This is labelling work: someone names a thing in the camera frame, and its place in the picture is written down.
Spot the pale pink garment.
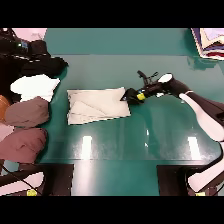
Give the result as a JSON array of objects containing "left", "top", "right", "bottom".
[{"left": 0, "top": 122, "right": 16, "bottom": 143}]

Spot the pale lilac garment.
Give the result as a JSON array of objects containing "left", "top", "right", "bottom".
[{"left": 199, "top": 27, "right": 224, "bottom": 50}]

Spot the maroon garment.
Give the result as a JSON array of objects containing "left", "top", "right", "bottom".
[{"left": 0, "top": 126, "right": 49, "bottom": 165}]

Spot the grey-brown garment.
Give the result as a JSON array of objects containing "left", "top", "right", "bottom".
[{"left": 3, "top": 96, "right": 51, "bottom": 129}]

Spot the cream shirt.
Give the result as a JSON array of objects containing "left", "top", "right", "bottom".
[{"left": 66, "top": 86, "right": 132, "bottom": 126}]

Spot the dark blue garment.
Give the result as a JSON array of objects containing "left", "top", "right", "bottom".
[{"left": 190, "top": 27, "right": 205, "bottom": 56}]

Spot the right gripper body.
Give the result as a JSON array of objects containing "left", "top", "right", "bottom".
[{"left": 119, "top": 86, "right": 148, "bottom": 106}]

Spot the orange garment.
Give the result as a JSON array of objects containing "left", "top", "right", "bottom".
[{"left": 0, "top": 94, "right": 12, "bottom": 123}]

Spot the white garment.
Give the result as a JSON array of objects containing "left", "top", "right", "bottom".
[{"left": 9, "top": 73, "right": 62, "bottom": 103}]

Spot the red garment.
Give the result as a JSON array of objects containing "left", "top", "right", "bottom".
[{"left": 203, "top": 49, "right": 224, "bottom": 60}]

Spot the black garment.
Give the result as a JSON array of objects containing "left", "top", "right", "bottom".
[{"left": 0, "top": 39, "right": 70, "bottom": 98}]

